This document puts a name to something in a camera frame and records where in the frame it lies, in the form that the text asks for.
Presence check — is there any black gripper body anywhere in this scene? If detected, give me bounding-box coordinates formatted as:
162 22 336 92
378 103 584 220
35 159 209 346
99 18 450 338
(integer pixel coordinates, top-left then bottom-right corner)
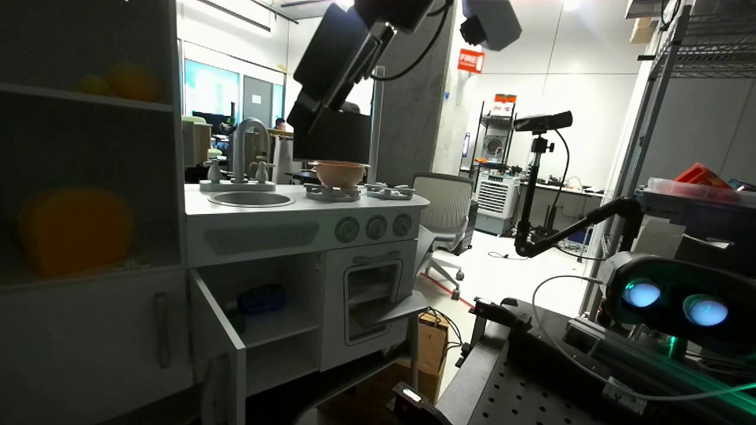
292 3 398 112

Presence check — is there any blue plastic bottle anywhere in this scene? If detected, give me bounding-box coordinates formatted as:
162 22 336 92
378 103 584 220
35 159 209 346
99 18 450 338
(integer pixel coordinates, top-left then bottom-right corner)
234 282 292 316

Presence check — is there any white small cabinet door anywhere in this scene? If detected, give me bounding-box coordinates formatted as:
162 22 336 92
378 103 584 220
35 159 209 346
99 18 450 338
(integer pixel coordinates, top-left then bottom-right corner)
186 268 249 425

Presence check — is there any peach plastic bowl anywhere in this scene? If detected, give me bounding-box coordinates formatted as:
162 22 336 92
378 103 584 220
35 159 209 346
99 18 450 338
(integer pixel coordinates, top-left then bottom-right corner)
310 159 373 192

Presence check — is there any grey arched faucet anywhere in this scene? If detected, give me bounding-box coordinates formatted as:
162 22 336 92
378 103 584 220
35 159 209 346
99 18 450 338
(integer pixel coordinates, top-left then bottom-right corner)
229 115 271 188

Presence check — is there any grey stove burner grate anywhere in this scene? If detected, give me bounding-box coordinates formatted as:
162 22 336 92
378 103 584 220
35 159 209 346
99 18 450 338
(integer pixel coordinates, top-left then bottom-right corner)
362 180 418 201
303 181 367 202

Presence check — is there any silver round sink basin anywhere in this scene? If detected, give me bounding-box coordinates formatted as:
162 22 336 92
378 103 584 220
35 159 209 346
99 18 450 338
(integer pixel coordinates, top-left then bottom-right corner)
206 188 296 209

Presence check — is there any grey round stove knob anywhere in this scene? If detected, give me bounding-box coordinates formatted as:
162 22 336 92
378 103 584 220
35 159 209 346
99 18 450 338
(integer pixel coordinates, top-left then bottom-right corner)
391 209 416 238
334 214 362 246
364 212 391 241

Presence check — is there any grey office chair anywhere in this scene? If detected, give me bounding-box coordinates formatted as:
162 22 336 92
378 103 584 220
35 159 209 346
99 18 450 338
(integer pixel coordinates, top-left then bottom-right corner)
414 173 484 259

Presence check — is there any white toy kitchen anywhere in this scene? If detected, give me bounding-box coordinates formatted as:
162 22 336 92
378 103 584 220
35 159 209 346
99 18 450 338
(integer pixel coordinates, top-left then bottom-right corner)
0 0 434 425

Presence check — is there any yellow toy lemon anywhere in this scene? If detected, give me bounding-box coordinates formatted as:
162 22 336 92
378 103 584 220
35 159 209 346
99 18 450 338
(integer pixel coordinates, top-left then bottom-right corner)
107 59 166 103

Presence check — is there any white air unit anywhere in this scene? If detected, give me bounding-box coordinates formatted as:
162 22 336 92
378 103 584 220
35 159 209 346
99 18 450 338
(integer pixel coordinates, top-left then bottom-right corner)
476 166 530 238

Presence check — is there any brown cardboard box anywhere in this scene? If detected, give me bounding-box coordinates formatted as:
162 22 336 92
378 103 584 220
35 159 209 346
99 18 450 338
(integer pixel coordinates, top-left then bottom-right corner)
414 307 453 382

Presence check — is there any large yellow toy food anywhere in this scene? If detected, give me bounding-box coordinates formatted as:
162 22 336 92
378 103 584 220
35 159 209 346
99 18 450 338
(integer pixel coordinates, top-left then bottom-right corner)
20 187 137 278

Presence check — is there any red item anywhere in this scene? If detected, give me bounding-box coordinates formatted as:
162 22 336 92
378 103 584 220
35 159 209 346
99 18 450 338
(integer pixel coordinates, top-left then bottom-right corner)
677 161 737 192

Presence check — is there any black perforated breadboard table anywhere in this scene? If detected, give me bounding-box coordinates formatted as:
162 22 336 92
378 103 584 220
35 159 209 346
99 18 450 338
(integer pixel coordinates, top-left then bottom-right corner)
433 295 756 425

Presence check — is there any clear plastic storage box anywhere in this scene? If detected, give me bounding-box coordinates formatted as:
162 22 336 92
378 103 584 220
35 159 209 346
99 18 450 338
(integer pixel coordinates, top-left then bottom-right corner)
641 176 756 231

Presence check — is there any grey faucet tap handle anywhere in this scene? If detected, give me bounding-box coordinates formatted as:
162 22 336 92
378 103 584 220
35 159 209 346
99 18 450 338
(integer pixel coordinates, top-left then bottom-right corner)
251 154 271 187
204 147 224 188

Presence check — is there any orange wall sign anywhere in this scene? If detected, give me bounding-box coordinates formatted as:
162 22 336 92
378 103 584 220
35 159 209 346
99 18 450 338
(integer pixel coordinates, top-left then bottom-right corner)
457 48 488 78

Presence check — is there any camera on tripod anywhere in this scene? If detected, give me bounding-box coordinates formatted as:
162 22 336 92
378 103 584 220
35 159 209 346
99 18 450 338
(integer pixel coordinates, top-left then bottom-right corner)
509 109 645 262

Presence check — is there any grey bar door handle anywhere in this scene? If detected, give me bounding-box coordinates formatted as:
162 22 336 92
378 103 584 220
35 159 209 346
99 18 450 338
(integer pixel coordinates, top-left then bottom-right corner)
152 290 172 373

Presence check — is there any thin white cable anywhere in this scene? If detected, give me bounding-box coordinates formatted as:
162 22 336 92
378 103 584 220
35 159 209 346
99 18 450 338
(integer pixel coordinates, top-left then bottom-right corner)
530 272 756 405

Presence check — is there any metal wire shelf rack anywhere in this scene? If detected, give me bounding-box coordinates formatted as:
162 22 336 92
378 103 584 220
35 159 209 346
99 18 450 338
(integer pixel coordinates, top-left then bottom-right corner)
610 0 756 262

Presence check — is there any white cabinet door with handle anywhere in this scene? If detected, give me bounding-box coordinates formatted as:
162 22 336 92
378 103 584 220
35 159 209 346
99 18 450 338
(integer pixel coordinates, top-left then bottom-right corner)
0 264 196 425

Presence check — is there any black stereo camera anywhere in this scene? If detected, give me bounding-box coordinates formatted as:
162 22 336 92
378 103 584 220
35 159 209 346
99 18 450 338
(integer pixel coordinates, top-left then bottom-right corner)
600 251 756 358

